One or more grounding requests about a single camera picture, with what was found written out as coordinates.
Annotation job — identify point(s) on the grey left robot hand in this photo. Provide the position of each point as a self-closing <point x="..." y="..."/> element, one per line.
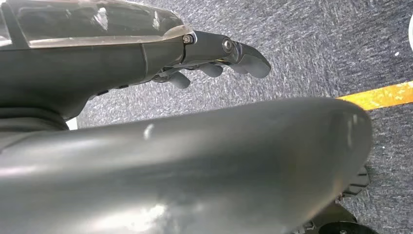
<point x="80" y="68"/>

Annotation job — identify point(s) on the smooth grey robot body shell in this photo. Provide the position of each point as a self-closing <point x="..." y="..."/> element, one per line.
<point x="193" y="174"/>

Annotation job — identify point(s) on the yellow floor tape strip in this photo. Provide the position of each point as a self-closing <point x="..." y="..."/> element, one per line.
<point x="377" y="96"/>

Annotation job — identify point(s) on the white rounded object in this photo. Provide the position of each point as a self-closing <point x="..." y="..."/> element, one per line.
<point x="411" y="32"/>

